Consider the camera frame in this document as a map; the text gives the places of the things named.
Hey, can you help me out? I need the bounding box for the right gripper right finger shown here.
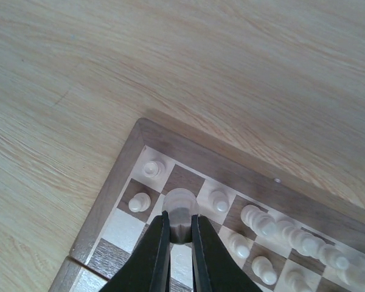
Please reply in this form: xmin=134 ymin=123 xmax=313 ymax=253
xmin=191 ymin=215 xmax=261 ymax=291

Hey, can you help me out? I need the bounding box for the white rook board corner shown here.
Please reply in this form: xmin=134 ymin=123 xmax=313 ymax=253
xmin=142 ymin=160 xmax=165 ymax=179

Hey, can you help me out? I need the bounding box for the white pawn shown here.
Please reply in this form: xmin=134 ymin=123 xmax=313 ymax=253
xmin=285 ymin=270 xmax=312 ymax=292
xmin=128 ymin=192 xmax=151 ymax=213
xmin=228 ymin=233 xmax=250 ymax=259
xmin=251 ymin=256 xmax=277 ymax=285

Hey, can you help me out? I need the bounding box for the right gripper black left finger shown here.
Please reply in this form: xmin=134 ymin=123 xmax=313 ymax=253
xmin=101 ymin=211 xmax=170 ymax=292

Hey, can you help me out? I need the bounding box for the white chess piece pair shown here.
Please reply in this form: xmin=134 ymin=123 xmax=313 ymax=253
xmin=276 ymin=220 xmax=325 ymax=259

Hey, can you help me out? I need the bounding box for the wooden chess board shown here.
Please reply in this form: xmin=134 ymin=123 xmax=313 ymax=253
xmin=50 ymin=119 xmax=365 ymax=291

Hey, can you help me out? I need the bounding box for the white bishop king side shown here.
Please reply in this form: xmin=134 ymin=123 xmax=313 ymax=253
xmin=318 ymin=244 xmax=350 ymax=270

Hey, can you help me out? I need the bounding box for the white chess piece tall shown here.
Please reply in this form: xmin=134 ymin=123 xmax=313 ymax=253
xmin=240 ymin=204 xmax=277 ymax=237

